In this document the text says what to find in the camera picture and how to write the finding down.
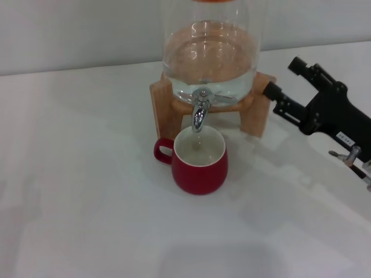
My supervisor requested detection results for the thin black wire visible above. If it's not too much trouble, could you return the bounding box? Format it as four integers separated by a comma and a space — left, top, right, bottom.
344, 160, 371, 192

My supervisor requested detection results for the red ceramic cup white inside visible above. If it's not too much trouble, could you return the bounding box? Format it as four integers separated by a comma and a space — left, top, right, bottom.
153, 126, 230, 196

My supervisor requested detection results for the chrome faucet with lever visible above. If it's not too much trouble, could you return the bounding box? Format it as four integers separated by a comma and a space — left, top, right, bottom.
191, 88, 237, 133

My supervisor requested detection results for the wooden dispenser stand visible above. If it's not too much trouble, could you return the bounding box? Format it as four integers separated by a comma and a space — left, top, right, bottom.
150, 71, 277, 140

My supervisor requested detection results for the metal cable connector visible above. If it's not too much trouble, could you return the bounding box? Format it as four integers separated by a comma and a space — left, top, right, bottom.
328, 146, 362, 163

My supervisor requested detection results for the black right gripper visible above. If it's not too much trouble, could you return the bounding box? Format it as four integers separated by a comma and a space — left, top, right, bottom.
262, 56, 371, 162

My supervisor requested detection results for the clear glass water dispenser jar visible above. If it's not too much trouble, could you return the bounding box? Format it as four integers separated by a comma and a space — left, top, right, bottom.
162, 0, 263, 108

